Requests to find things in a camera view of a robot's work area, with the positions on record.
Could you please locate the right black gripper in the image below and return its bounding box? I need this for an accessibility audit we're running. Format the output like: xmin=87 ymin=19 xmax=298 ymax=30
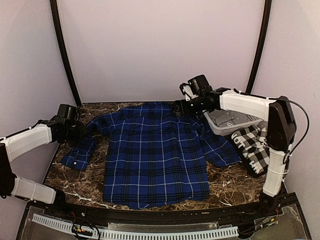
xmin=172 ymin=95 xmax=206 ymax=117

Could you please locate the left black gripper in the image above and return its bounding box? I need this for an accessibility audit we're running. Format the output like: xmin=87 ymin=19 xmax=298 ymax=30
xmin=61 ymin=120 xmax=89 ymax=147

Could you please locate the blue plaid long sleeve shirt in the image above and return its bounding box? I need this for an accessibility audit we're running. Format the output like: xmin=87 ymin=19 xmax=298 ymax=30
xmin=61 ymin=102 xmax=240 ymax=210

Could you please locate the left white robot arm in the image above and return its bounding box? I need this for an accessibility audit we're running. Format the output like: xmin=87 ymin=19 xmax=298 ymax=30
xmin=0 ymin=117 xmax=87 ymax=218

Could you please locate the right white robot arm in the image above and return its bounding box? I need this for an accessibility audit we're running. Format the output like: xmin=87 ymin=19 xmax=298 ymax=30
xmin=173 ymin=84 xmax=297 ymax=198

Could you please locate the grey button shirt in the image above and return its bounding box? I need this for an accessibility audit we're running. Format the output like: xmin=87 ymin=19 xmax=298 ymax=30
xmin=208 ymin=110 xmax=250 ymax=128

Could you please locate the white plastic laundry basket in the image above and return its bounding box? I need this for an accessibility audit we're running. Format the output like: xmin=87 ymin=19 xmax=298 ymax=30
xmin=203 ymin=111 xmax=262 ymax=136

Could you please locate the black white checkered folded shirt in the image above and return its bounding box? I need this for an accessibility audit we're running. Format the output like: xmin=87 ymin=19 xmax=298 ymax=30
xmin=226 ymin=124 xmax=270 ymax=178

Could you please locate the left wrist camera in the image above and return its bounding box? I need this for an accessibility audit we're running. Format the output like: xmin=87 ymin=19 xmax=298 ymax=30
xmin=55 ymin=104 xmax=80 ymax=125

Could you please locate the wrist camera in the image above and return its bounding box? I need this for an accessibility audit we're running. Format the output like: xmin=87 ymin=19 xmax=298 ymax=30
xmin=55 ymin=104 xmax=80 ymax=125
xmin=179 ymin=74 xmax=213 ymax=102

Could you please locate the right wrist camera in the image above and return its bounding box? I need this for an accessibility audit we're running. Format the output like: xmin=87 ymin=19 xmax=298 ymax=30
xmin=179 ymin=74 xmax=213 ymax=102

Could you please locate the white slotted cable duct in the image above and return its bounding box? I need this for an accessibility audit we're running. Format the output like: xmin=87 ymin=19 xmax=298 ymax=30
xmin=31 ymin=213 xmax=239 ymax=240

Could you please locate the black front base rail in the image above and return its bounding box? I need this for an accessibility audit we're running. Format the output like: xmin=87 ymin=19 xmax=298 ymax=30
xmin=26 ymin=193 xmax=297 ymax=227

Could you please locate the left black corner post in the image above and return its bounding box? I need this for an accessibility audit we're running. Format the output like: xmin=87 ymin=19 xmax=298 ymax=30
xmin=49 ymin=0 xmax=82 ymax=108

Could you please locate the black corner post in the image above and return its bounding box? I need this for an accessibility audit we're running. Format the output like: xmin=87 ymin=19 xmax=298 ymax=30
xmin=245 ymin=0 xmax=272 ymax=94
xmin=49 ymin=0 xmax=82 ymax=108

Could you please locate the right black corner post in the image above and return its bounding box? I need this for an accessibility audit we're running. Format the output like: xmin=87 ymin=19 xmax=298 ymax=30
xmin=245 ymin=0 xmax=272 ymax=94

